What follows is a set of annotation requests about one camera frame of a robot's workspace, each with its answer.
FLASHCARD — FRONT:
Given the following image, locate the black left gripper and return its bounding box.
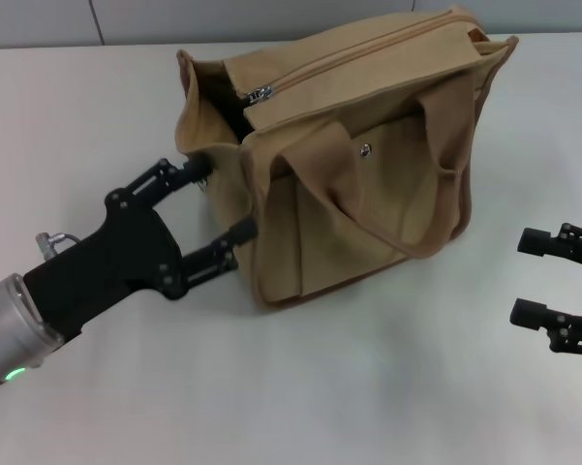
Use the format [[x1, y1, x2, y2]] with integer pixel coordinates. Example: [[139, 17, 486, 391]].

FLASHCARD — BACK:
[[22, 155, 259, 336]]

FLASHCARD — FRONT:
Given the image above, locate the silver zipper pull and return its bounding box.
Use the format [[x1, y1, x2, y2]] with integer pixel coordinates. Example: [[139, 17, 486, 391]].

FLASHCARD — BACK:
[[248, 82, 275, 105]]

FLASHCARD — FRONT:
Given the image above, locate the khaki canvas food bag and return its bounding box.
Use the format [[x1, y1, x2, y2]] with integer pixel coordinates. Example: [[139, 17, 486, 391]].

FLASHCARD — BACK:
[[174, 4, 520, 311]]

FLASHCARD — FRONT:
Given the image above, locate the metal left gripper cable connector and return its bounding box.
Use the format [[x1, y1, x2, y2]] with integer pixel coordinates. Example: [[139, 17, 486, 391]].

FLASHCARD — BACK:
[[35, 232, 81, 263]]

